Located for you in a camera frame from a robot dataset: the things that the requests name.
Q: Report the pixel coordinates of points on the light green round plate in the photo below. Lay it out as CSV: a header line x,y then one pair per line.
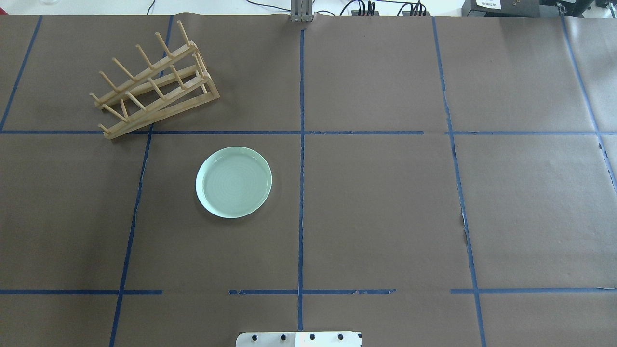
x,y
233,182

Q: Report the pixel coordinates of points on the wooden plate rack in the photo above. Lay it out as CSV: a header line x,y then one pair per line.
x,y
172,85

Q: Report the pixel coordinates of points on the brown paper table cover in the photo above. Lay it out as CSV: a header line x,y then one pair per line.
x,y
446,182

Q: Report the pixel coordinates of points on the black power strip left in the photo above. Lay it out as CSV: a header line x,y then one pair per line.
x,y
365,9

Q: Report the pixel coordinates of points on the black power strip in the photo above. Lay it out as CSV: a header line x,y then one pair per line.
x,y
365,9
413,9

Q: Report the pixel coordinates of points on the black power strip right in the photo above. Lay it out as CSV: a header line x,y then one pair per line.
x,y
413,9

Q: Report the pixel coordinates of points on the black box with label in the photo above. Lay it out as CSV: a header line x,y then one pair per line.
x,y
501,8

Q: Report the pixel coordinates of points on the grey aluminium post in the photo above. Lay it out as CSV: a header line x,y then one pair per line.
x,y
301,11

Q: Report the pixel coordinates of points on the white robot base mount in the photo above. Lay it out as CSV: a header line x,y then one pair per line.
x,y
300,339

